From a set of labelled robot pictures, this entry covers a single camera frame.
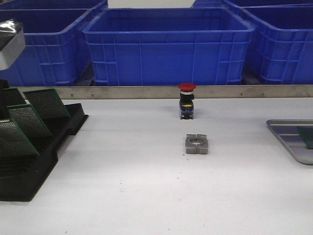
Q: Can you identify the blue plastic crate left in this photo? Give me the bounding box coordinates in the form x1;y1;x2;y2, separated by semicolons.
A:
0;0;108;86

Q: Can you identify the blue plastic crate right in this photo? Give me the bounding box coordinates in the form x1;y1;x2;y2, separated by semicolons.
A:
223;0;313;85

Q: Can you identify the silver metal tray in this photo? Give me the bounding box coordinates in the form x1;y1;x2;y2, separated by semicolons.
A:
267;119;313;165

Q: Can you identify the red emergency stop button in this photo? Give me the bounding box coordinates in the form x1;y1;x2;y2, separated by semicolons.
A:
178;83;196;119

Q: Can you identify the blue plastic crate centre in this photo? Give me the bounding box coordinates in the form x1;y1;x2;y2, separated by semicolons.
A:
83;8;254;86

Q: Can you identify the blue plastic crate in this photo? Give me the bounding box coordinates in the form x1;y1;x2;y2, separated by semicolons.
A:
83;8;254;86
0;0;108;86
223;0;313;85

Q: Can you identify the steel shelf rail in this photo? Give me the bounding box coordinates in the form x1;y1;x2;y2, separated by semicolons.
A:
9;85;313;100

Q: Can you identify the green perforated circuit board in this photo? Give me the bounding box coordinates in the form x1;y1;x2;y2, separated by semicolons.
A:
297;126;313;149

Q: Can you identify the grey metal clamp block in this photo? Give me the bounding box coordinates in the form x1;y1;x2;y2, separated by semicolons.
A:
185;134;209;155

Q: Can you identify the black slotted board rack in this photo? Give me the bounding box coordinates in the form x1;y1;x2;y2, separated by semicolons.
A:
0;80;88;202

